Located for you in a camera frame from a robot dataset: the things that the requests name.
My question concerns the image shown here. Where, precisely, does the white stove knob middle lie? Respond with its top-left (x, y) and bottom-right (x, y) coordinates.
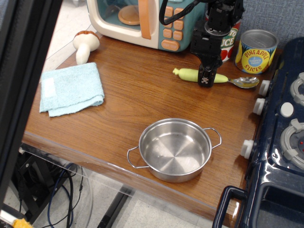
top-left (253, 98), bottom-right (266, 115)

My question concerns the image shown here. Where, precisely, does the white stove knob bottom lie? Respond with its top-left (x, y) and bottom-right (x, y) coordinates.
top-left (240, 140), bottom-right (254, 159)

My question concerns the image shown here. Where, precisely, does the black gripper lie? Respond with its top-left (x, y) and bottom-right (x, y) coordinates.
top-left (190, 20), bottom-right (223, 87)

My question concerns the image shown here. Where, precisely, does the pineapple slices can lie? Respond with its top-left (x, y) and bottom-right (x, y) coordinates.
top-left (235, 29), bottom-right (279, 75)

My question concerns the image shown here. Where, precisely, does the spoon with yellow-green handle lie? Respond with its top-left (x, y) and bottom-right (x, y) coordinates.
top-left (172, 68), bottom-right (260, 89)

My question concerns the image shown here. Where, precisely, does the toy microwave oven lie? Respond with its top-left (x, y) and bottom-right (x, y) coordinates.
top-left (86, 0), bottom-right (205, 52)

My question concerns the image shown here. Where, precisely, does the black cable under table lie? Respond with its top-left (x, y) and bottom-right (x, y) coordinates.
top-left (42, 166), bottom-right (84, 228)

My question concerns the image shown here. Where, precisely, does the yellow sponge corner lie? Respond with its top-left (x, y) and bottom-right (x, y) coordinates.
top-left (12, 218), bottom-right (33, 228)

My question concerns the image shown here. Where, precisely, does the stainless steel pot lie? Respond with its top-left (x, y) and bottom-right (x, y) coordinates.
top-left (136, 118), bottom-right (216, 183)

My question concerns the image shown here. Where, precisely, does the dark blue toy stove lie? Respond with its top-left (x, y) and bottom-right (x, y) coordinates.
top-left (213, 37), bottom-right (304, 228)

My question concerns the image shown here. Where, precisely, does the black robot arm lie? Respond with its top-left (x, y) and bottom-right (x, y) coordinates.
top-left (159, 0), bottom-right (245, 87)

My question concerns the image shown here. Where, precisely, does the tomato sauce can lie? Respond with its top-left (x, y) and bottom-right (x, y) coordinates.
top-left (205, 11), bottom-right (242, 64)

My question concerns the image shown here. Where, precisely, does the white stove knob top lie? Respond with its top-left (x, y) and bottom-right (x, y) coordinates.
top-left (258, 80), bottom-right (271, 97)

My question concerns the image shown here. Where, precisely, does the blue cable under table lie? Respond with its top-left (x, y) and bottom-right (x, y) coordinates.
top-left (47, 163), bottom-right (75, 228)

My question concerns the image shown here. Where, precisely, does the white stove knob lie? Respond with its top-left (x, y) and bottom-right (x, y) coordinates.
top-left (258, 80), bottom-right (271, 97)
top-left (253, 98), bottom-right (266, 115)
top-left (240, 140), bottom-right (254, 159)

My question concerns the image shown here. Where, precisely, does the toy mushroom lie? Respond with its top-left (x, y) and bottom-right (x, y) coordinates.
top-left (73, 30), bottom-right (100, 65)

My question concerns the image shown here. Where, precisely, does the light blue folded towel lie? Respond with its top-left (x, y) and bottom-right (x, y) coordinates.
top-left (39, 63), bottom-right (105, 117)

